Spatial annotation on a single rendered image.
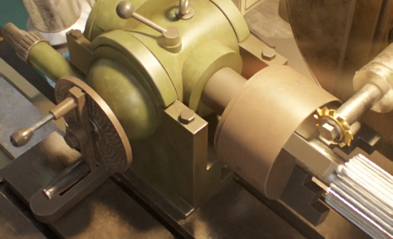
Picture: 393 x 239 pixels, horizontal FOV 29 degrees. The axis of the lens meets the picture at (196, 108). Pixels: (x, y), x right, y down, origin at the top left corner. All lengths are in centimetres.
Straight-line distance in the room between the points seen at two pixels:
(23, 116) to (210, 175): 70
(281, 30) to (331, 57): 173
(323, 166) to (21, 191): 59
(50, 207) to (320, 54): 56
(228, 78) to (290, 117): 16
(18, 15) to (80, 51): 84
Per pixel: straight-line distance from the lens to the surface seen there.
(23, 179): 143
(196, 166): 125
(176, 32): 121
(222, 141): 116
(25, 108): 190
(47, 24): 165
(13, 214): 140
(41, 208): 136
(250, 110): 113
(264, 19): 316
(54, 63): 133
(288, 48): 304
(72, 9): 165
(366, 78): 116
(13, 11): 217
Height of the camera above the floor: 215
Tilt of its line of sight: 50 degrees down
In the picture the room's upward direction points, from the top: straight up
